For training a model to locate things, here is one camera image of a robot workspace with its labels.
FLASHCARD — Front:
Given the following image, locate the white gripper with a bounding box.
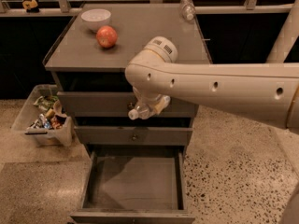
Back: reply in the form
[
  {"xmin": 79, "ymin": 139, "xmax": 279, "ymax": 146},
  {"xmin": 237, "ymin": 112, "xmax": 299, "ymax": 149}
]
[{"xmin": 133, "ymin": 88, "xmax": 171, "ymax": 115}]

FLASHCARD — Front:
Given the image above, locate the clear plastic bottle blue label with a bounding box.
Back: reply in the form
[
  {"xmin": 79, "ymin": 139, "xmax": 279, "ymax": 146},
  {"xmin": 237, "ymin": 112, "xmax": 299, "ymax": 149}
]
[{"xmin": 128, "ymin": 102, "xmax": 157, "ymax": 120}]

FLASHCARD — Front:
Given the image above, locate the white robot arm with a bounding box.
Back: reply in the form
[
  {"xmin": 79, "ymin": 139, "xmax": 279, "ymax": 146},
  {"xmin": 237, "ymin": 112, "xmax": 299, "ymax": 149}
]
[{"xmin": 125, "ymin": 36, "xmax": 299, "ymax": 134}]

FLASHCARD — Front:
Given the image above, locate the grey middle drawer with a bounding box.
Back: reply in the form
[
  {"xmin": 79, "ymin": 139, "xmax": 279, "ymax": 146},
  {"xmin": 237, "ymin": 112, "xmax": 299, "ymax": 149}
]
[{"xmin": 75, "ymin": 126, "xmax": 192, "ymax": 146}]

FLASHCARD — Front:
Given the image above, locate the grey drawer cabinet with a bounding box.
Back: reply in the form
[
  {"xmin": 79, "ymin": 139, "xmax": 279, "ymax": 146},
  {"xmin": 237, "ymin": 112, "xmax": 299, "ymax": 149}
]
[{"xmin": 42, "ymin": 2, "xmax": 214, "ymax": 156}]

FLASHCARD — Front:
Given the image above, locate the clear plastic bottle on counter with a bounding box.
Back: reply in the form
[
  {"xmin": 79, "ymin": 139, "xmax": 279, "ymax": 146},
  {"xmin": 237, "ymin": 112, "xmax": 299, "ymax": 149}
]
[{"xmin": 180, "ymin": 0, "xmax": 196, "ymax": 21}]

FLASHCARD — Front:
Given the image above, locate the grey open bottom drawer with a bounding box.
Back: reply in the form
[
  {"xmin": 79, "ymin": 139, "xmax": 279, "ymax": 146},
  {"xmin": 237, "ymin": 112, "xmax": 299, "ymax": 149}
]
[{"xmin": 70, "ymin": 146, "xmax": 194, "ymax": 224}]

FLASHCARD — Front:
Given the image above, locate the grey top drawer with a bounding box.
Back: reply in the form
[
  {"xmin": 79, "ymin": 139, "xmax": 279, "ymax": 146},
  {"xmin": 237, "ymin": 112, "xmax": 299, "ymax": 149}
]
[{"xmin": 58, "ymin": 91, "xmax": 198, "ymax": 118}]

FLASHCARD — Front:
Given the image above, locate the red apple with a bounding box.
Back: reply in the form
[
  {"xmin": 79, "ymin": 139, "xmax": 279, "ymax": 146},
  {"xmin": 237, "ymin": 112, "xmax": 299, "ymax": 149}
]
[{"xmin": 96, "ymin": 25, "xmax": 118, "ymax": 49}]

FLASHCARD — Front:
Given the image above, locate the white bowl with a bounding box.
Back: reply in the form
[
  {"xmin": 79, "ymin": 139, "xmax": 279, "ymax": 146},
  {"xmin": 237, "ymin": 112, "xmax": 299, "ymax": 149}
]
[{"xmin": 81, "ymin": 8, "xmax": 111, "ymax": 32}]

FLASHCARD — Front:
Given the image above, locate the brown snack packet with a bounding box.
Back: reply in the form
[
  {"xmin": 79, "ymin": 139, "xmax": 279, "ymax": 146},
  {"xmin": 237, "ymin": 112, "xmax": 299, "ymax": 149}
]
[{"xmin": 50, "ymin": 115, "xmax": 66, "ymax": 130}]

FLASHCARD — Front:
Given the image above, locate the green snack bag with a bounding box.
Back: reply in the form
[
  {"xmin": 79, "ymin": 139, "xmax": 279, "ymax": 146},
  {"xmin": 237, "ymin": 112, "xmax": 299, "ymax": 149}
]
[{"xmin": 34, "ymin": 95, "xmax": 58, "ymax": 112}]

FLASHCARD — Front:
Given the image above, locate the blue silver snack packet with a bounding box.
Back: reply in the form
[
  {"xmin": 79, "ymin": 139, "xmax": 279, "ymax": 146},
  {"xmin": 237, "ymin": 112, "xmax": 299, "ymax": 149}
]
[{"xmin": 29, "ymin": 114, "xmax": 52, "ymax": 130}]

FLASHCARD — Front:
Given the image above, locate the clear plastic bin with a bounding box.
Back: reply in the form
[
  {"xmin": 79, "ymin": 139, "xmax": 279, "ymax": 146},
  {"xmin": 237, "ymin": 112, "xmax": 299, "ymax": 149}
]
[{"xmin": 11, "ymin": 84, "xmax": 73, "ymax": 147}]

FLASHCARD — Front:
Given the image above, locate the white diagonal pole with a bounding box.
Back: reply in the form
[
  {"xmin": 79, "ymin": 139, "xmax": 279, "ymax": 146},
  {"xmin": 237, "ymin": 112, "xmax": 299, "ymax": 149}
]
[{"xmin": 266, "ymin": 0, "xmax": 299, "ymax": 63}]

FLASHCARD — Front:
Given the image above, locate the yellow black object on ledge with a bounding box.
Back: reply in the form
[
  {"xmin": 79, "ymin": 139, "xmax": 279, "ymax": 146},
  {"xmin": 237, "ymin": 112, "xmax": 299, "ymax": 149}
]
[{"xmin": 22, "ymin": 0, "xmax": 39, "ymax": 13}]

